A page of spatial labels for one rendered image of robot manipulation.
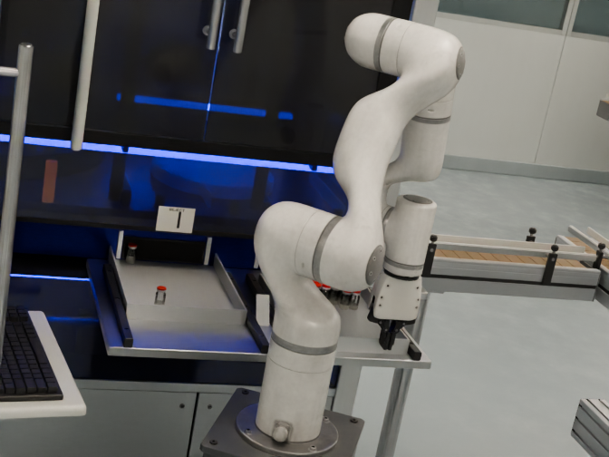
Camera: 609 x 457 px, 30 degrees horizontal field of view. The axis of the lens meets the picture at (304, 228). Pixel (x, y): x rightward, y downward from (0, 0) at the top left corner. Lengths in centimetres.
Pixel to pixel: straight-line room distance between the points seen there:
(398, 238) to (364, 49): 46
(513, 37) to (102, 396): 563
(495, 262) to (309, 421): 114
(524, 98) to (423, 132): 590
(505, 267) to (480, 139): 501
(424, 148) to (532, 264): 97
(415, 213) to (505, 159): 589
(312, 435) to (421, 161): 58
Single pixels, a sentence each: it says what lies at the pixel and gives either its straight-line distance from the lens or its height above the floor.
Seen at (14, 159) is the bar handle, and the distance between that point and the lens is 201.
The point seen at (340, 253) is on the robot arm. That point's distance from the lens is 190.
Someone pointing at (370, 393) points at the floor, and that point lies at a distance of 435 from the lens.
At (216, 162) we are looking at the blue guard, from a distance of 261.
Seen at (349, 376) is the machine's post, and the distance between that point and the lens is 292.
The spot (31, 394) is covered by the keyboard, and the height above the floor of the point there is 82.
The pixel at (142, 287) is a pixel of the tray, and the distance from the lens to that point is 259.
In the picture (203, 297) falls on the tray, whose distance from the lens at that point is 258.
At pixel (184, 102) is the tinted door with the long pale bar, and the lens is 257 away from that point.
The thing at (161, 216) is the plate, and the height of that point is 103.
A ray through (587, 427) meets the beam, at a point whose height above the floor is 50.
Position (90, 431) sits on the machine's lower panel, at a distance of 284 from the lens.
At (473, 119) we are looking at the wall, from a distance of 799.
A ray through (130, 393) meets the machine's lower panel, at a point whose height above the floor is 57.
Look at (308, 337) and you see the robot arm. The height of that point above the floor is 108.
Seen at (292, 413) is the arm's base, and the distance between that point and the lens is 203.
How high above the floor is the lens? 185
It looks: 18 degrees down
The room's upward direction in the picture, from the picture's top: 11 degrees clockwise
